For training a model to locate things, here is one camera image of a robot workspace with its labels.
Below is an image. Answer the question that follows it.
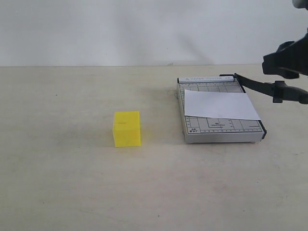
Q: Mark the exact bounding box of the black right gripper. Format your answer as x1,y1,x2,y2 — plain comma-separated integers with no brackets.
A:
262,35,308,79

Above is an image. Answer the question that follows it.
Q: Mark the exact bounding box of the grey paper cutter base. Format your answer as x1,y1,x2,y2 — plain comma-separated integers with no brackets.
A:
177,74,267,143

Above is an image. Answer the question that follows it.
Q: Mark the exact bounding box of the black cutter blade arm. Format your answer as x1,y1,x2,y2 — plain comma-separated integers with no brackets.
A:
219,73,308,105

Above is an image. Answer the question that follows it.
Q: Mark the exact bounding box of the white paper sheet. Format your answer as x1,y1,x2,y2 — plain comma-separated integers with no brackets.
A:
184,90,260,120

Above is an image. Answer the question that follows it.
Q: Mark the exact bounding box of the yellow foam cube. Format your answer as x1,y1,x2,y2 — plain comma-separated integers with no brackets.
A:
112,111,141,147

